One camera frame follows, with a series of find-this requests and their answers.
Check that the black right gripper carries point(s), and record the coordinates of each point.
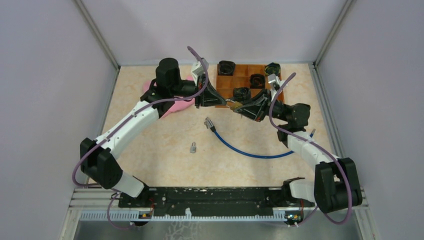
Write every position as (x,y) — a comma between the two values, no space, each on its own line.
(256,113)

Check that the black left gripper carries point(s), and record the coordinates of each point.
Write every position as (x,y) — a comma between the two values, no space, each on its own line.
(209,98)

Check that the brass padlock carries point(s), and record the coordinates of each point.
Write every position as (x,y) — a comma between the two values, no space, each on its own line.
(232,104)

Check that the grey combination lock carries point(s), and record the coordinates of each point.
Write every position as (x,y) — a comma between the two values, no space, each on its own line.
(193,148)

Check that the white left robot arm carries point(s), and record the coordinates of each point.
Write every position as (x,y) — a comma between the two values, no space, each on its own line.
(99,156)

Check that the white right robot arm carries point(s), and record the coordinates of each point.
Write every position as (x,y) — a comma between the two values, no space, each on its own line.
(336,184)

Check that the wooden compartment tray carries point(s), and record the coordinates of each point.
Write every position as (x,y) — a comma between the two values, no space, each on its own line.
(241,78)

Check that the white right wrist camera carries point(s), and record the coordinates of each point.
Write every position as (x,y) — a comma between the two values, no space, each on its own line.
(274,84)

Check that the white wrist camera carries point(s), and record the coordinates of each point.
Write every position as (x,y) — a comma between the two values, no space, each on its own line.
(199,68)
(274,84)

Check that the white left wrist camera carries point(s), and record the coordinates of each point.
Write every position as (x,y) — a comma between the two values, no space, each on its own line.
(199,68)

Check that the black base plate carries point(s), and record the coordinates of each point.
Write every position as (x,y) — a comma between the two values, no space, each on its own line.
(213,201)

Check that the grey slotted cable duct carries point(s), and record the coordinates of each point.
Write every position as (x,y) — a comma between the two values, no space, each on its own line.
(281,214)

